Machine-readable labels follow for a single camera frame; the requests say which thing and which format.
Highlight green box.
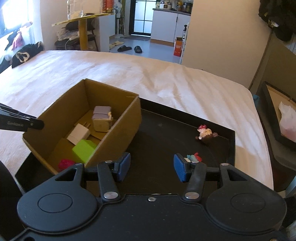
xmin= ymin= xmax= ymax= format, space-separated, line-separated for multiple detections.
xmin=72 ymin=139 xmax=97 ymax=164

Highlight black stool with clutter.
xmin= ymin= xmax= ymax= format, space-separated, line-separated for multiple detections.
xmin=54 ymin=19 xmax=98 ymax=51

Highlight brown hair doll figurine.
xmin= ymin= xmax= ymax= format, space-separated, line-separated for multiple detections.
xmin=195 ymin=125 xmax=218 ymax=145

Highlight hanging black clothes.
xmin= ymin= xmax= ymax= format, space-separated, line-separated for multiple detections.
xmin=258 ymin=0 xmax=296 ymax=42

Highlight rice cooker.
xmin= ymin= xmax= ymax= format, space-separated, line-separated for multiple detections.
xmin=159 ymin=1 xmax=172 ymax=10

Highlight black ghost-face mask garment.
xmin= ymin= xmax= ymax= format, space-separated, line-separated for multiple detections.
xmin=11 ymin=41 xmax=44 ymax=68

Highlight orange carton box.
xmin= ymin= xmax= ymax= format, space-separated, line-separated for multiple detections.
xmin=174 ymin=37 xmax=184 ymax=57

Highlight black slipper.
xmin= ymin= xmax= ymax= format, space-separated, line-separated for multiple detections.
xmin=117 ymin=45 xmax=132 ymax=52
xmin=134 ymin=46 xmax=142 ymax=54

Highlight black framed floor box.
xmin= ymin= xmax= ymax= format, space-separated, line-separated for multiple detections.
xmin=256 ymin=81 xmax=295 ymax=170

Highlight round yellow side table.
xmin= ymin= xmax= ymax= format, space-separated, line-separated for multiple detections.
xmin=51 ymin=13 xmax=113 ymax=51

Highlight left black slipper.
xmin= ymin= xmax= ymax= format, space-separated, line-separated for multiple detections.
xmin=117 ymin=45 xmax=132 ymax=52

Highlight red tin can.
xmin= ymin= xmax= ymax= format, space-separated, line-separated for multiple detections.
xmin=102 ymin=0 xmax=114 ymax=13

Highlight white plastic bag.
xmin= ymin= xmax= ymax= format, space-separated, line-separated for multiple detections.
xmin=278 ymin=101 xmax=296 ymax=142

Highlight purple beige toy block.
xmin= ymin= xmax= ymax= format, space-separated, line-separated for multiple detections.
xmin=92 ymin=106 xmax=113 ymax=133

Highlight white kitchen cabinet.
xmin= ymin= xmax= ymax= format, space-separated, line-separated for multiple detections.
xmin=151 ymin=9 xmax=191 ymax=46

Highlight brown cardboard box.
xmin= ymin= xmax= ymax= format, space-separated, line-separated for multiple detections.
xmin=23 ymin=79 xmax=142 ymax=175

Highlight white fluffy bed blanket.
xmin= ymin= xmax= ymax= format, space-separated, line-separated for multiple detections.
xmin=1 ymin=51 xmax=273 ymax=188

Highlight pile of clothes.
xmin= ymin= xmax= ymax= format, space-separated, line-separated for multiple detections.
xmin=1 ymin=21 xmax=34 ymax=72

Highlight blue red doll figurine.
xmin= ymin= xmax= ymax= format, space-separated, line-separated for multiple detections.
xmin=185 ymin=153 xmax=202 ymax=164

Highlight right black slipper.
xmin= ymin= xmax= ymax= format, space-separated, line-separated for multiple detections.
xmin=134 ymin=46 xmax=142 ymax=54

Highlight clear glass jar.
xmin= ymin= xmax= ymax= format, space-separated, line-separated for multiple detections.
xmin=67 ymin=0 xmax=84 ymax=20

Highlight black tray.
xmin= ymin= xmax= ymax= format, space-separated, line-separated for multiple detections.
xmin=16 ymin=98 xmax=235 ymax=196

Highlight white power adapter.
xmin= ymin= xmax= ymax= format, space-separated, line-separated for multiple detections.
xmin=67 ymin=123 xmax=90 ymax=145

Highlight red small toy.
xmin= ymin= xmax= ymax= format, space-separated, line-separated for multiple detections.
xmin=58 ymin=159 xmax=76 ymax=172

